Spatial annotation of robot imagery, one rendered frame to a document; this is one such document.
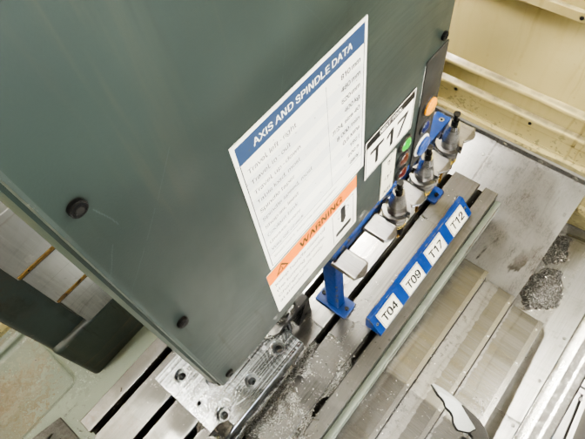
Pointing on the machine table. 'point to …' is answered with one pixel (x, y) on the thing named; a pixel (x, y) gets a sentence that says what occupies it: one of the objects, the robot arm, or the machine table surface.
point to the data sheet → (305, 146)
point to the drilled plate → (272, 374)
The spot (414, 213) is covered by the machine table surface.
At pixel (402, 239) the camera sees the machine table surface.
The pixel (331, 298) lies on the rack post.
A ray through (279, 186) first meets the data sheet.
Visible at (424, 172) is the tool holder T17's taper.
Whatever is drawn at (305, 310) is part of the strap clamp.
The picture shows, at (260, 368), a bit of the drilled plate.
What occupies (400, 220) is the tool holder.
